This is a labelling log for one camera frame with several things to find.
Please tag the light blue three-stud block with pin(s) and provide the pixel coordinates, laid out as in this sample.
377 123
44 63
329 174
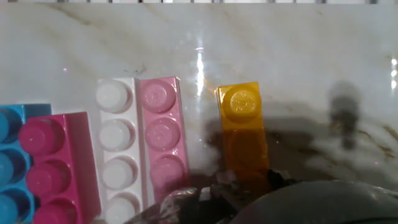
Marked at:
12 168

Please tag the white four-stud block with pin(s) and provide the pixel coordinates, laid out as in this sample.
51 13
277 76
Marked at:
116 137

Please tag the marble pattern board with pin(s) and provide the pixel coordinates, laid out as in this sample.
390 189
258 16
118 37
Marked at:
280 46

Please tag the magenta three-stud block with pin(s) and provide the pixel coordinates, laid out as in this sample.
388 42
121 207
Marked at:
56 168

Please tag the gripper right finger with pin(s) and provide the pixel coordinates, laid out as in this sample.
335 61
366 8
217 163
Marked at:
278 179

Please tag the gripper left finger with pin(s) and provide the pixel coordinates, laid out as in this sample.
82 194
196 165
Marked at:
180 207

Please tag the yellow four-stud block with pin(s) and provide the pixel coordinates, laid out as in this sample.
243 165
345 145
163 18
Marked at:
244 137

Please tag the light pink four-stud block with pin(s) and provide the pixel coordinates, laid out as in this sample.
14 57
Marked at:
161 133

